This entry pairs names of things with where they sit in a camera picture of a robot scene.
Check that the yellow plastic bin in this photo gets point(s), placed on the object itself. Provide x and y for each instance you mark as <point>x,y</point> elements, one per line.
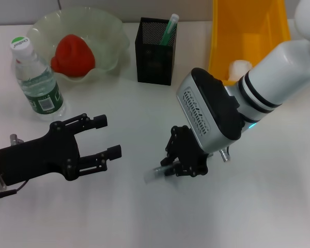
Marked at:
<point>242,31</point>

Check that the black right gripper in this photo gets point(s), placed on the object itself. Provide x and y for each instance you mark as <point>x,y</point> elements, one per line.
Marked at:
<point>191,155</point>

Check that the pale green glass fruit plate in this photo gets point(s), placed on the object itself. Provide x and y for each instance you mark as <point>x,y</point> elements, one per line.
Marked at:
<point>106,38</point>

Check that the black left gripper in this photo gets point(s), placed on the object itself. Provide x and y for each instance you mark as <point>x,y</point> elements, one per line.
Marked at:
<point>36,157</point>

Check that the white paper ball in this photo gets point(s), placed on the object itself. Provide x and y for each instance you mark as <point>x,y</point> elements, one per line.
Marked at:
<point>237,69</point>

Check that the clear water bottle green label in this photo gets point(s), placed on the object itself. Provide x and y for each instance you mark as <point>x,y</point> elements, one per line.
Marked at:
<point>41,95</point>

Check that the grey marker pen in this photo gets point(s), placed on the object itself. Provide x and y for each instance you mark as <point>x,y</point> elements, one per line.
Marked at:
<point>155,174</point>

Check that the black mesh pen holder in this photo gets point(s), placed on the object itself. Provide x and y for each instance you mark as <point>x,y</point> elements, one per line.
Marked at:
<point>149,62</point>

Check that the green utility knife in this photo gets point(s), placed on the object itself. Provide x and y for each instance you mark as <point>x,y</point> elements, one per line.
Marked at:
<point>169,29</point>

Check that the red-orange fruit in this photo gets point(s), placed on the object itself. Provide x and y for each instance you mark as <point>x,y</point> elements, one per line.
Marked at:
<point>75,59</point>

